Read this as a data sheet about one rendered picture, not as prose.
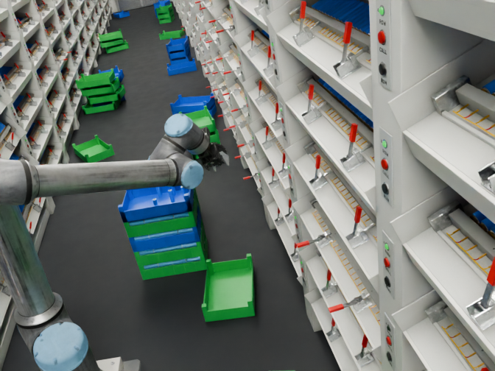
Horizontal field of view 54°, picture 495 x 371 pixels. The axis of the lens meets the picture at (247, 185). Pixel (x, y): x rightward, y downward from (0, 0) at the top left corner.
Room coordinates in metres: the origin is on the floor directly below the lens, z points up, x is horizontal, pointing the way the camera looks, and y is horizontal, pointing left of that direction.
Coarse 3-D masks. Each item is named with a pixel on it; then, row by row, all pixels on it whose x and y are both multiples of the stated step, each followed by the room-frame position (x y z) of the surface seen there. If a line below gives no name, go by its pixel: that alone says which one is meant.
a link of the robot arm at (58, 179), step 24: (0, 168) 1.12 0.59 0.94; (24, 168) 1.13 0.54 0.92; (48, 168) 1.18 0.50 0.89; (72, 168) 1.21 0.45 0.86; (96, 168) 1.24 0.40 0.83; (120, 168) 1.27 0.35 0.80; (144, 168) 1.31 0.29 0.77; (168, 168) 1.35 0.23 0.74; (192, 168) 1.37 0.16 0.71; (0, 192) 1.09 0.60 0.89; (24, 192) 1.10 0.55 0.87; (48, 192) 1.15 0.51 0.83; (72, 192) 1.18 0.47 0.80; (96, 192) 1.24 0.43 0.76
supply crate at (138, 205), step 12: (132, 192) 1.97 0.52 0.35; (144, 192) 1.97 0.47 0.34; (156, 192) 1.97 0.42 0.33; (180, 192) 1.94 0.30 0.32; (192, 192) 1.89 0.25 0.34; (132, 204) 1.92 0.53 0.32; (144, 204) 1.89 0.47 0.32; (168, 204) 1.77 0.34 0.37; (180, 204) 1.77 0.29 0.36; (192, 204) 1.81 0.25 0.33; (132, 216) 1.78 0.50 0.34; (144, 216) 1.77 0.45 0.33; (156, 216) 1.77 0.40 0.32
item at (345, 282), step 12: (300, 204) 1.29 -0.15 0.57; (312, 204) 1.27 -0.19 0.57; (312, 216) 1.25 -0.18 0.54; (312, 228) 1.20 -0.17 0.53; (324, 228) 1.17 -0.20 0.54; (324, 252) 1.07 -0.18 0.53; (336, 264) 1.01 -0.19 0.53; (336, 276) 0.97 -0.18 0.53; (348, 276) 0.95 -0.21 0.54; (348, 288) 0.92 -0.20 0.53; (360, 288) 0.90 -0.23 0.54; (348, 300) 0.88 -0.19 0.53; (360, 312) 0.83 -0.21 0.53; (360, 324) 0.80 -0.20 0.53; (372, 324) 0.79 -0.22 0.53; (372, 336) 0.76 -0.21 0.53
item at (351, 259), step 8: (320, 208) 1.23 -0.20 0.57; (328, 224) 1.15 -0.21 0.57; (336, 232) 1.10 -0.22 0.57; (336, 240) 1.07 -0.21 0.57; (344, 248) 1.02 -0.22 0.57; (352, 256) 0.98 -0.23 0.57; (352, 264) 0.96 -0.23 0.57; (360, 272) 0.92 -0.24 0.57; (368, 280) 0.88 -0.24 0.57; (368, 288) 0.86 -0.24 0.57; (376, 296) 0.83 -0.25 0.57; (376, 304) 0.81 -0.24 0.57; (376, 320) 0.78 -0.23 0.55
